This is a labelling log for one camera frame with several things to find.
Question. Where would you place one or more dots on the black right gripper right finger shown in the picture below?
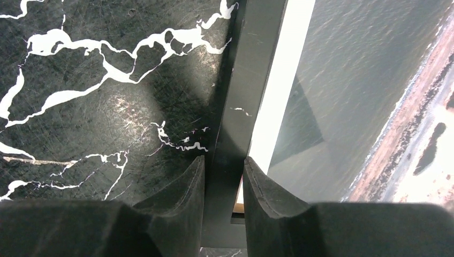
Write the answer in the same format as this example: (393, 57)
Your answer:
(278, 223)

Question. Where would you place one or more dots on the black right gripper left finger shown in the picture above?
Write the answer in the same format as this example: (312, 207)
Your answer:
(168, 223)

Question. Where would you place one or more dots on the photo with backing board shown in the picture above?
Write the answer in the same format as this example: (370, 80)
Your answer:
(324, 116)

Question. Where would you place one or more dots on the black picture frame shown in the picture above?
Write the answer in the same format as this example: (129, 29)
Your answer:
(243, 76)

